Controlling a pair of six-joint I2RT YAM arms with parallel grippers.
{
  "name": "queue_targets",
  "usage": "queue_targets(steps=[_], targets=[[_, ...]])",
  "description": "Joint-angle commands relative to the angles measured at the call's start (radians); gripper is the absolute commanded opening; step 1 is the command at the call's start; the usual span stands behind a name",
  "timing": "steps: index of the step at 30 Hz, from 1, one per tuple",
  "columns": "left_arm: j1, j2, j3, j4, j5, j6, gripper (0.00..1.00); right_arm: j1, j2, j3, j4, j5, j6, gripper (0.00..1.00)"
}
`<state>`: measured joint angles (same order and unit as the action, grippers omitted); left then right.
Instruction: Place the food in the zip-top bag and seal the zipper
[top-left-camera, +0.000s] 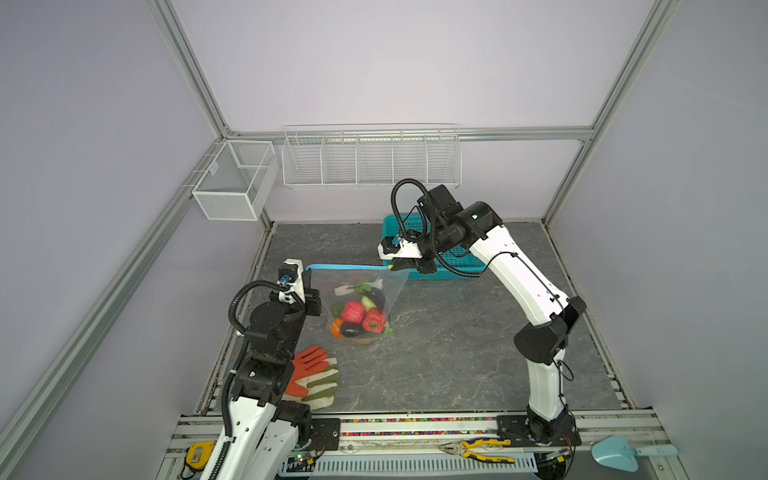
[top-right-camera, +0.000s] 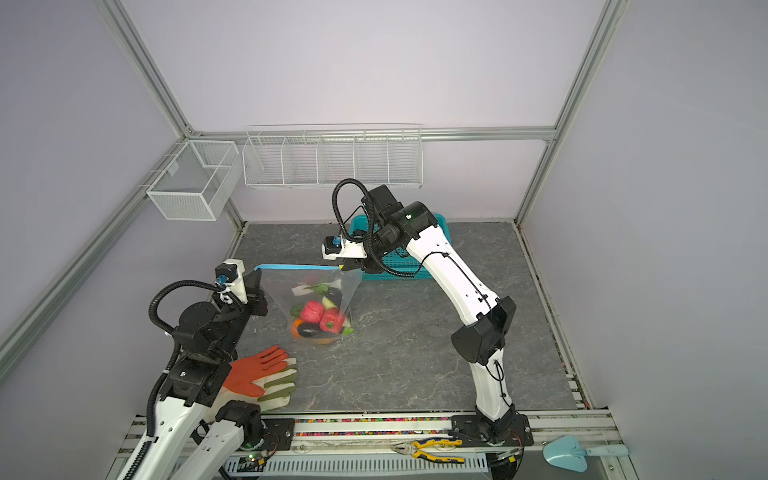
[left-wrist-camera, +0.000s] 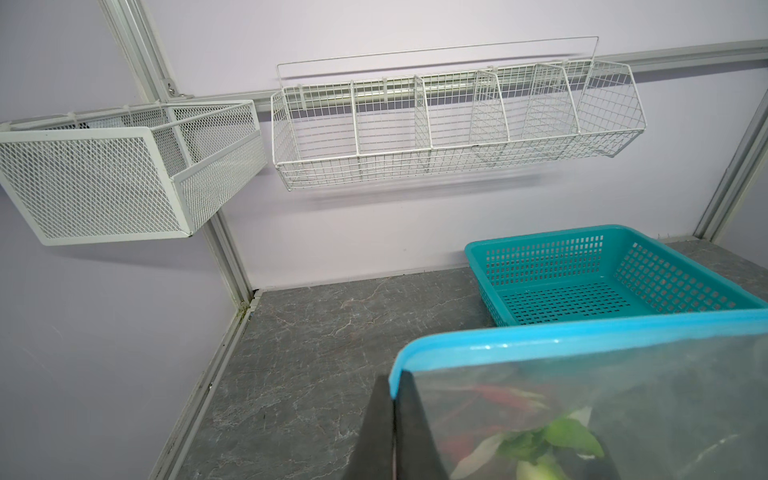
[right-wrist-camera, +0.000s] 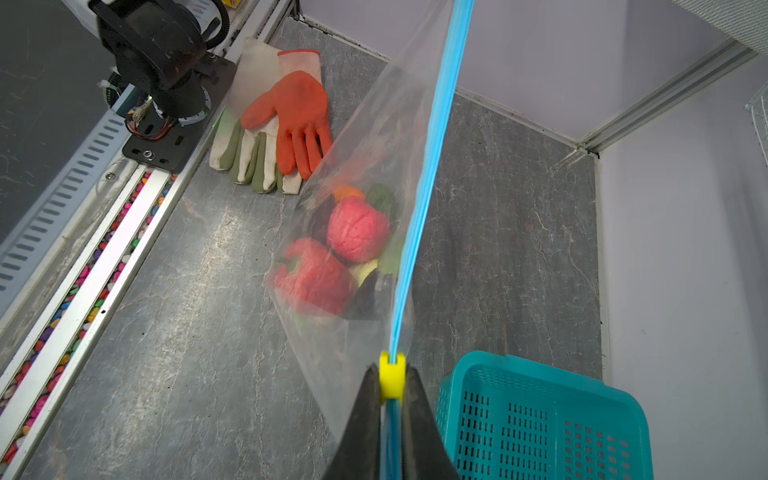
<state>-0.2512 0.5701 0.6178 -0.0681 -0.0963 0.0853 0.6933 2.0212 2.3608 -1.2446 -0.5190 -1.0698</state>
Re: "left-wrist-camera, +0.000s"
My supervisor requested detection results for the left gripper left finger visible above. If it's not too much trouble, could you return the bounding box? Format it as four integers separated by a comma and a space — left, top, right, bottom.
342, 375, 395, 480

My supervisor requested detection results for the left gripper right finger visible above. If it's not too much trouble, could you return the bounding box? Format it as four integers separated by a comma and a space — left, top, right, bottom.
394, 371, 448, 480

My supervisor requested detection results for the small red pepper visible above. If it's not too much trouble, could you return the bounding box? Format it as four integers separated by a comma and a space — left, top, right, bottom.
453, 384, 548, 411

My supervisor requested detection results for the green vegetable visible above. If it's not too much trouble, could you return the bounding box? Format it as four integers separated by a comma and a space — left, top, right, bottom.
496, 417, 605, 463

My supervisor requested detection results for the teal plastic basket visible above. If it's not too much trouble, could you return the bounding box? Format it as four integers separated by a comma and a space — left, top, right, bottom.
465, 225, 767, 327

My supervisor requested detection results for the clear zip top bag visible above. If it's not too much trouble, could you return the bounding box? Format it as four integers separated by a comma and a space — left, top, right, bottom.
388, 310, 767, 479

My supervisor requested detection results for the white mesh box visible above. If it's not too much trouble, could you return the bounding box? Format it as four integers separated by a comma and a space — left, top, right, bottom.
1, 100, 267, 246

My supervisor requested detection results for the white wire shelf basket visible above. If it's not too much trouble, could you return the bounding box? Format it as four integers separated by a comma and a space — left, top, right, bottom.
270, 36, 647, 190

